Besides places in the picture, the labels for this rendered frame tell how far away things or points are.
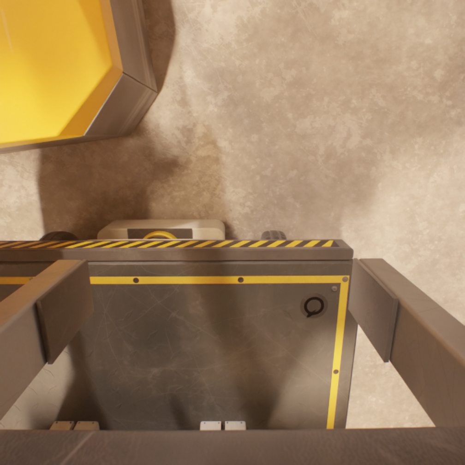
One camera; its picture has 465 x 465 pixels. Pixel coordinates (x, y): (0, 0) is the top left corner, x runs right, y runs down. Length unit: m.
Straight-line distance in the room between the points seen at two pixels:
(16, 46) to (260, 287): 0.45
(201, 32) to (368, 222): 0.58
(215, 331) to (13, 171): 0.62
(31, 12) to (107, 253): 0.32
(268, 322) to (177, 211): 0.39
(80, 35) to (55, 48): 0.03
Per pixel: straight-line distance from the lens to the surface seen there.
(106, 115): 0.60
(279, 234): 0.74
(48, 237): 0.81
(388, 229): 0.92
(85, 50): 0.52
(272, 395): 0.64
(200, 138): 0.80
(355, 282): 0.16
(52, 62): 0.52
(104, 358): 0.63
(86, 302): 0.17
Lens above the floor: 0.80
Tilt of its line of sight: 74 degrees down
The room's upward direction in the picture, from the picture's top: 179 degrees clockwise
